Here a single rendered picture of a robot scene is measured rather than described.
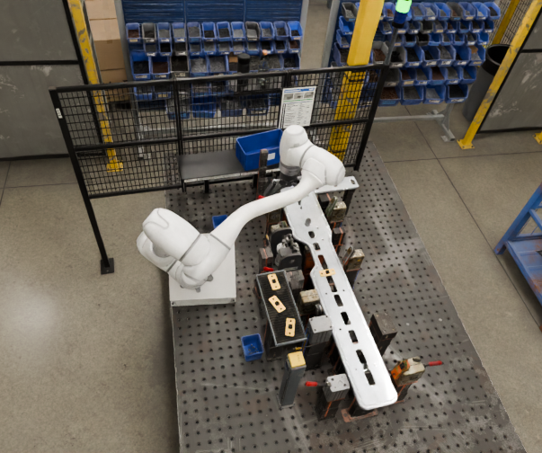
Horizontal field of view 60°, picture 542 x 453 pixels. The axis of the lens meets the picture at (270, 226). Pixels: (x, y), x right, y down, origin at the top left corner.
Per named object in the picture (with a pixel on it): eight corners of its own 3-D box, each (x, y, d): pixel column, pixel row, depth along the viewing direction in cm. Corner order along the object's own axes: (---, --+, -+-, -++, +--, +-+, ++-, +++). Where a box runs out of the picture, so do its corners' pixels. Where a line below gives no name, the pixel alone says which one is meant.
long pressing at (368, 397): (405, 401, 207) (406, 399, 205) (358, 413, 202) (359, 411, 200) (309, 182, 291) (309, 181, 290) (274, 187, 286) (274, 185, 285)
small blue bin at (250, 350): (262, 359, 244) (264, 351, 238) (244, 363, 242) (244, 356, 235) (258, 341, 251) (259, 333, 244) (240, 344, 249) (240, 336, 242)
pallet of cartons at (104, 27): (141, 107, 488) (126, 5, 409) (57, 114, 470) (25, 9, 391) (133, 47, 562) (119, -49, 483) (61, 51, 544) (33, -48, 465)
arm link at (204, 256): (233, 251, 177) (203, 229, 175) (202, 290, 175) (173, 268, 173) (228, 250, 190) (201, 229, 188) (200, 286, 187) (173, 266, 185)
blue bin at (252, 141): (289, 160, 297) (292, 144, 287) (244, 172, 287) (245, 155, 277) (278, 144, 307) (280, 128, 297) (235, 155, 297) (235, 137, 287)
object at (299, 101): (310, 127, 302) (318, 84, 279) (277, 129, 297) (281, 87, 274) (309, 125, 304) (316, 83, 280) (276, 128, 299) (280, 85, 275)
